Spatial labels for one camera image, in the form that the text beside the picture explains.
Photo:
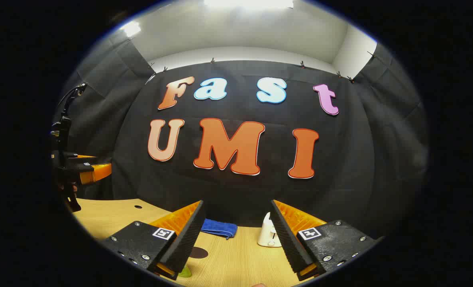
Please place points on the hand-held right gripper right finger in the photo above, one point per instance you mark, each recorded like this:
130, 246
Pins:
288, 239

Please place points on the blue folded towel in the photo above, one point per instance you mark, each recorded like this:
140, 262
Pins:
218, 228

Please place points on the ceiling light panel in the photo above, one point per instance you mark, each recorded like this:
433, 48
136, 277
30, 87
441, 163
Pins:
131, 28
248, 3

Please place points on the white toaster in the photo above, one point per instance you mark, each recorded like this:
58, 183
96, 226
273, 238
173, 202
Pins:
266, 235

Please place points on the dark round coaster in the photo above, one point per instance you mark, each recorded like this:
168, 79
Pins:
199, 252

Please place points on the black backdrop cloth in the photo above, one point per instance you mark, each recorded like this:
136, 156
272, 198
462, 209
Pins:
240, 191

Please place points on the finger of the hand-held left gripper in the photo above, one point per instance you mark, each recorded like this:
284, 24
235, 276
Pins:
81, 159
97, 172

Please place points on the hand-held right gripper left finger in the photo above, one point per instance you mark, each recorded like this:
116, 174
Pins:
188, 239

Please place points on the green bottle cap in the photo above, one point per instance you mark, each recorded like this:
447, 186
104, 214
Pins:
185, 272

